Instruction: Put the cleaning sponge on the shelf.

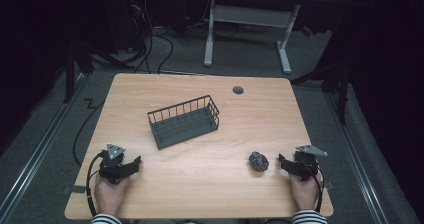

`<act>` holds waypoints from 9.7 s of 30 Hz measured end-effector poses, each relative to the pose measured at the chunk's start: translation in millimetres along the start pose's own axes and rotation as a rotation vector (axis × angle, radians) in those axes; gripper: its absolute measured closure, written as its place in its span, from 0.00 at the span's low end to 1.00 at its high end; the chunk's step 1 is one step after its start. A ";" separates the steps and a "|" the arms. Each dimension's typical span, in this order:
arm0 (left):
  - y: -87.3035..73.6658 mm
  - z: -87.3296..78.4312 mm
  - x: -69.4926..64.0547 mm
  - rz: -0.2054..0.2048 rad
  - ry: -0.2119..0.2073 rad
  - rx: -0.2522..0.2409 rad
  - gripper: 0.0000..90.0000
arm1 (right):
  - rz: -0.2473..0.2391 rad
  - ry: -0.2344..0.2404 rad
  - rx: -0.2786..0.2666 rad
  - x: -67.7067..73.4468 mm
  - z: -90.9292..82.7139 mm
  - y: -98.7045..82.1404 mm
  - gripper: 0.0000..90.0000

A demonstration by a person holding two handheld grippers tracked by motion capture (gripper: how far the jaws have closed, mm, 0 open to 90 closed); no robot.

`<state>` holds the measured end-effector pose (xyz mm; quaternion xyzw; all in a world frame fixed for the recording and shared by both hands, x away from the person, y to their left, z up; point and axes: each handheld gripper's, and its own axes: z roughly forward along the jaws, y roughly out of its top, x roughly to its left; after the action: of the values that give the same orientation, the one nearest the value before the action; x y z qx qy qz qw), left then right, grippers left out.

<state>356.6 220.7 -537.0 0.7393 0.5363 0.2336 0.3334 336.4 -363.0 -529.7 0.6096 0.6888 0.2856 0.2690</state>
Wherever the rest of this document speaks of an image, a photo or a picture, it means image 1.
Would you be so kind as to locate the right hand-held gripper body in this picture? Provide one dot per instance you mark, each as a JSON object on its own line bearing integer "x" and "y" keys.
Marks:
{"x": 305, "y": 165}

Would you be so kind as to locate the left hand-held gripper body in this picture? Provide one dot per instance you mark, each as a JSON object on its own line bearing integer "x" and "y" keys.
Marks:
{"x": 111, "y": 165}

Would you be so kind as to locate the black speckled ball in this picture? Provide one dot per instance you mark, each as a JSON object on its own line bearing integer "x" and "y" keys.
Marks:
{"x": 258, "y": 161}

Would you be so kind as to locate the person's right hand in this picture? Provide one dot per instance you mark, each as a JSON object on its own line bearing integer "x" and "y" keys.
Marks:
{"x": 305, "y": 194}

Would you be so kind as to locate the person's left hand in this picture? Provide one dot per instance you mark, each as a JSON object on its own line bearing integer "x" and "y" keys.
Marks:
{"x": 110, "y": 195}

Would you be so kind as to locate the grey tape strip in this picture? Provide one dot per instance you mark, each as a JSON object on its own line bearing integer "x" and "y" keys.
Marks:
{"x": 77, "y": 189}

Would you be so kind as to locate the black metal stand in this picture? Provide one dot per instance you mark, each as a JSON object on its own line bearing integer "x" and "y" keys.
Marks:
{"x": 70, "y": 74}
{"x": 340, "y": 90}

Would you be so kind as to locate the round grey table grommet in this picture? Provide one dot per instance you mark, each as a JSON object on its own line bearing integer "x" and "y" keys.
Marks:
{"x": 238, "y": 90}

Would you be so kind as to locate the white-legged wooden desk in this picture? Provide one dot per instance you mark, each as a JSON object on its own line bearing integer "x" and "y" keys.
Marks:
{"x": 250, "y": 15}

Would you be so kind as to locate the grey metal floor rail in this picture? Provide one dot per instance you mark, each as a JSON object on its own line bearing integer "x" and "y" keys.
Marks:
{"x": 36, "y": 157}
{"x": 356, "y": 157}

